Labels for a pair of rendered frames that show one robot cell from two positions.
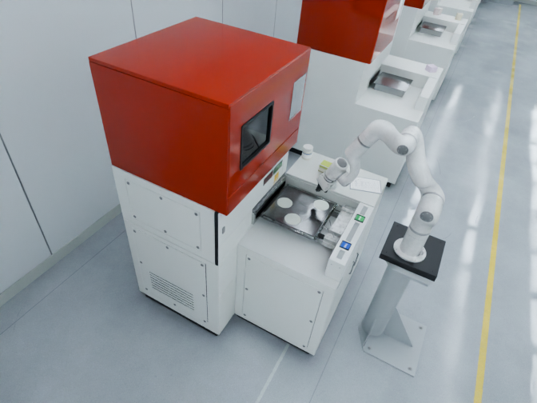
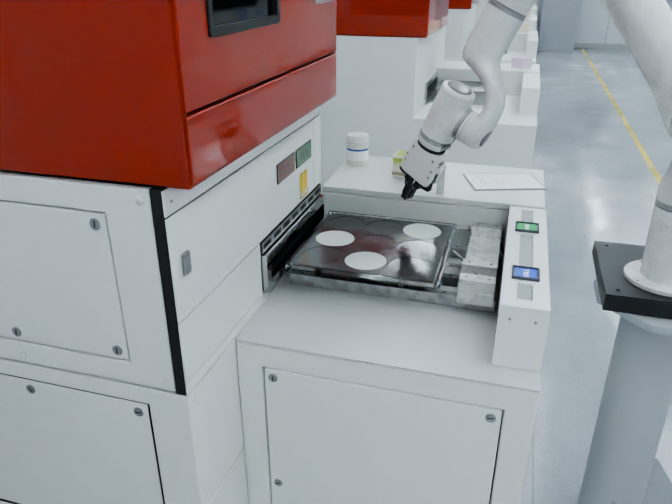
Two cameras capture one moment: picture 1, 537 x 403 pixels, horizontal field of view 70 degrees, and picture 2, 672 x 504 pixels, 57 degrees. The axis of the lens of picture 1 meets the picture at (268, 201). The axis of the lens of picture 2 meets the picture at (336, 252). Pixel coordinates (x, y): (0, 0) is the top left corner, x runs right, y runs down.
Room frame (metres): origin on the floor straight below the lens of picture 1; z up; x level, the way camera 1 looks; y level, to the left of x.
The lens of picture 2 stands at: (0.42, 0.09, 1.54)
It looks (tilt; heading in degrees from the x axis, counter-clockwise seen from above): 25 degrees down; 352
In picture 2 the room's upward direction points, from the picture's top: straight up
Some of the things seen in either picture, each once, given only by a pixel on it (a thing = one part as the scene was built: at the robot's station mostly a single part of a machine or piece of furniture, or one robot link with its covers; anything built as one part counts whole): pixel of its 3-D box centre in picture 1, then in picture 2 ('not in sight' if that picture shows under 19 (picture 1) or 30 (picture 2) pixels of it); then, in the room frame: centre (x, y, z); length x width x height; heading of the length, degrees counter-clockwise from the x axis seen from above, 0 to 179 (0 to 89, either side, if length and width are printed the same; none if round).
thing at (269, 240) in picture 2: (269, 191); (294, 214); (1.90, 0.00, 0.96); 0.44 x 0.01 x 0.02; 156
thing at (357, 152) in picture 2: (307, 152); (357, 149); (2.31, -0.23, 1.01); 0.07 x 0.07 x 0.10
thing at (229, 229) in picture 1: (255, 198); (263, 216); (1.74, 0.08, 1.02); 0.82 x 0.03 x 0.40; 156
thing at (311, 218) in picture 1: (300, 209); (375, 243); (1.83, -0.20, 0.90); 0.34 x 0.34 x 0.01; 66
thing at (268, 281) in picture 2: (269, 199); (296, 238); (1.90, -0.01, 0.89); 0.44 x 0.02 x 0.10; 156
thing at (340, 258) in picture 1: (350, 239); (522, 276); (1.62, -0.51, 0.89); 0.55 x 0.09 x 0.14; 156
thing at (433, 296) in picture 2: (299, 231); (388, 290); (1.69, -0.21, 0.84); 0.50 x 0.02 x 0.03; 66
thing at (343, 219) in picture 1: (339, 227); (481, 265); (1.74, -0.45, 0.87); 0.36 x 0.08 x 0.03; 156
